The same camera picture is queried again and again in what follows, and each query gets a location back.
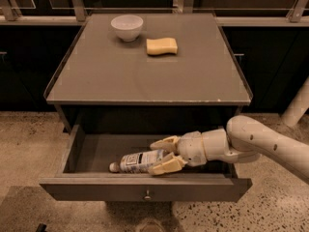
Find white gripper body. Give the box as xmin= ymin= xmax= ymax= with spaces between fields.
xmin=177 ymin=131 xmax=207 ymax=167

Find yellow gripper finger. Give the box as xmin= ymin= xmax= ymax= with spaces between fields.
xmin=150 ymin=135 xmax=180 ymax=154
xmin=148 ymin=153 xmax=187 ymax=176

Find clear plastic water bottle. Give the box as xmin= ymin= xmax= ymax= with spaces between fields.
xmin=109 ymin=149 xmax=167 ymax=173

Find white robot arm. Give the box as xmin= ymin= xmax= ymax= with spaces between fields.
xmin=149 ymin=115 xmax=309 ymax=183

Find metal drawer knob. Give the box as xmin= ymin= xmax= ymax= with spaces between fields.
xmin=143 ymin=189 xmax=152 ymax=201

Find open grey top drawer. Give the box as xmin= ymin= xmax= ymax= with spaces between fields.
xmin=40 ymin=125 xmax=252 ymax=202

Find grey cabinet with top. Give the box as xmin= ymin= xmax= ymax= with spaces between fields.
xmin=44 ymin=14 xmax=252 ymax=134

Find yellow sponge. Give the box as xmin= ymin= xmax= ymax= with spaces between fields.
xmin=146 ymin=38 xmax=178 ymax=55

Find white ceramic bowl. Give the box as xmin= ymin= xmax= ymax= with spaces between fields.
xmin=111 ymin=14 xmax=144 ymax=42

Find metal window railing frame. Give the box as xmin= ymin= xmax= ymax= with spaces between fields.
xmin=0 ymin=0 xmax=309 ymax=27

